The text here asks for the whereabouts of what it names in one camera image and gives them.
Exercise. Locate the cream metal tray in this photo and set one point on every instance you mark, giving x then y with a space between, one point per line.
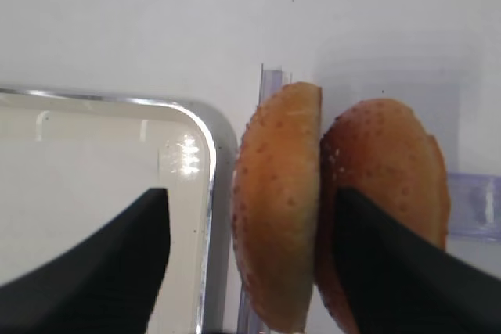
71 162

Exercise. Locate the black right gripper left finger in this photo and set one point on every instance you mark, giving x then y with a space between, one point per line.
107 284

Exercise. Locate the clear holder behind top buns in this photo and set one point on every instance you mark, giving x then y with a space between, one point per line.
475 206

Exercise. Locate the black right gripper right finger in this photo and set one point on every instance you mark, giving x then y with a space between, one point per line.
397 282

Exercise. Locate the sesame bun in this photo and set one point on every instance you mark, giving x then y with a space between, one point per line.
379 147
275 202

